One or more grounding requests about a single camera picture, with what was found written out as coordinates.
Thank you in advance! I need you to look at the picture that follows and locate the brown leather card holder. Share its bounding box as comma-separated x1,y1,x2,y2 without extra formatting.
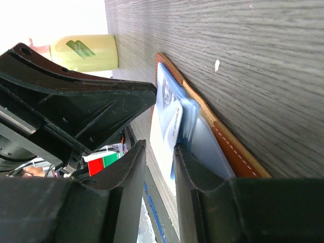
155,53,270,179

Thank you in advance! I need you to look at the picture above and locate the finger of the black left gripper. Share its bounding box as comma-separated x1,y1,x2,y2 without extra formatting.
1,43,156,153

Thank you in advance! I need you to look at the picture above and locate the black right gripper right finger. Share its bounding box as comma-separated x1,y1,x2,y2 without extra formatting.
174,144,323,242

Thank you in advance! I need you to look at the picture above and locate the green squeeze bottle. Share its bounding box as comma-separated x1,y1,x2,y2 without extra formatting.
29,34,119,72

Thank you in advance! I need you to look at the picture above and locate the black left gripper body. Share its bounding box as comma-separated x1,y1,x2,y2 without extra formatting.
1,106,83,175

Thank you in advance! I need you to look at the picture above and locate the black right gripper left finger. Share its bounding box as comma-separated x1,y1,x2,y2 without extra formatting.
1,140,146,242

